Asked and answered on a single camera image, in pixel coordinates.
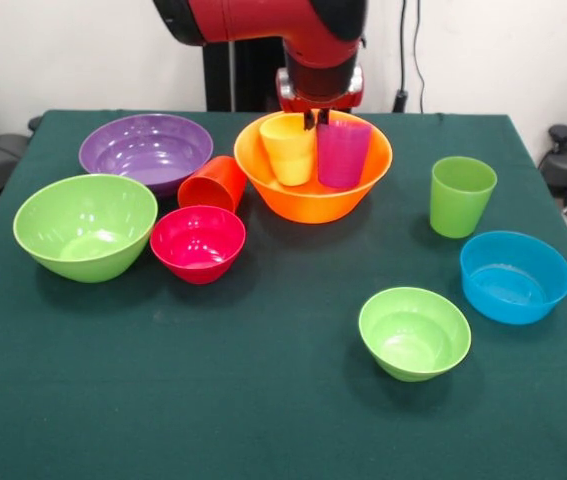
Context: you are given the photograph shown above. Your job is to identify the purple bowl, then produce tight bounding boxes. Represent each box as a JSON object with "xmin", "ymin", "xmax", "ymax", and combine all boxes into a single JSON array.
[{"xmin": 78, "ymin": 113, "xmax": 215, "ymax": 198}]

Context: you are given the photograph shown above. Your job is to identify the large green bowl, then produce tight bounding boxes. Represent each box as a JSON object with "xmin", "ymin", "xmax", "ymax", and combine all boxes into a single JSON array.
[{"xmin": 12, "ymin": 173, "xmax": 160, "ymax": 284}]

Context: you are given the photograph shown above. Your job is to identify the yellow cup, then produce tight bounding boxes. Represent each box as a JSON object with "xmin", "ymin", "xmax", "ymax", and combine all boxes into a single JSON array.
[{"xmin": 258, "ymin": 113, "xmax": 320, "ymax": 188}]

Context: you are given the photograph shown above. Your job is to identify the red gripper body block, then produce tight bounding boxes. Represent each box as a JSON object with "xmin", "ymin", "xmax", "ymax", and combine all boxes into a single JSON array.
[{"xmin": 275, "ymin": 66, "xmax": 366, "ymax": 115}]

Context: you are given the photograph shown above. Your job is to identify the small green bowl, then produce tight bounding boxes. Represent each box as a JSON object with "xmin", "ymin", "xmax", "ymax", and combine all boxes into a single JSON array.
[{"xmin": 358, "ymin": 286, "xmax": 473, "ymax": 383}]

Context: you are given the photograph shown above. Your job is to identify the pink bowl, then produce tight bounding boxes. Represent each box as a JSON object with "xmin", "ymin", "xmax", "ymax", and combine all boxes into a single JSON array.
[{"xmin": 149, "ymin": 204, "xmax": 248, "ymax": 286}]

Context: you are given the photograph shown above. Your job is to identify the large orange bowl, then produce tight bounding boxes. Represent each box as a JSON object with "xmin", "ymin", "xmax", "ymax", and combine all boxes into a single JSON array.
[{"xmin": 233, "ymin": 110, "xmax": 394, "ymax": 225}]

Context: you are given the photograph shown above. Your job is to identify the green cup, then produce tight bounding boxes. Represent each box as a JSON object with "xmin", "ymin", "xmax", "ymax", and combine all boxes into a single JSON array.
[{"xmin": 429, "ymin": 155, "xmax": 499, "ymax": 240}]

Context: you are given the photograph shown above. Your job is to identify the blue bowl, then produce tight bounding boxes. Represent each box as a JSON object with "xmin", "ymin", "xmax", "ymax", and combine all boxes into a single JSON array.
[{"xmin": 459, "ymin": 230, "xmax": 567, "ymax": 327}]

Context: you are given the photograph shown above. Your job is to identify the dark green table cloth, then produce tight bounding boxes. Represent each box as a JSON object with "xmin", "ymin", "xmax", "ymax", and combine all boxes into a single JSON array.
[{"xmin": 0, "ymin": 109, "xmax": 567, "ymax": 480}]

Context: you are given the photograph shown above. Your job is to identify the purple cup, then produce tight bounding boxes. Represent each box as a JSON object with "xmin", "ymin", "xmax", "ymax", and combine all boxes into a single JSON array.
[{"xmin": 316, "ymin": 119, "xmax": 374, "ymax": 190}]

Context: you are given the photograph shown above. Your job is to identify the red-orange cup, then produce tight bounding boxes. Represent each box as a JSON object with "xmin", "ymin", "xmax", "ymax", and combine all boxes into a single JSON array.
[{"xmin": 177, "ymin": 155, "xmax": 249, "ymax": 214}]

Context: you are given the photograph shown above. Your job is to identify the black wall cable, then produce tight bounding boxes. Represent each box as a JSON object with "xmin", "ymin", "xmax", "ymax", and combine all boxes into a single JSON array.
[{"xmin": 393, "ymin": 0, "xmax": 427, "ymax": 115}]

